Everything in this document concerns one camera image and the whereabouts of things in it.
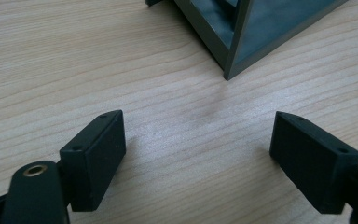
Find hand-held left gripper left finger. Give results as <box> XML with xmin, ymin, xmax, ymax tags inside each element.
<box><xmin>59</xmin><ymin>109</ymin><xmax>127</xmax><ymax>213</ymax></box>

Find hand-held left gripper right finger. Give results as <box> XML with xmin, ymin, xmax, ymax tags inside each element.
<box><xmin>268</xmin><ymin>110</ymin><xmax>358</xmax><ymax>215</ymax></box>

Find grey shelf rack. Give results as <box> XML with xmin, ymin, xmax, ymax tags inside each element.
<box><xmin>144</xmin><ymin>0</ymin><xmax>349</xmax><ymax>81</ymax></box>

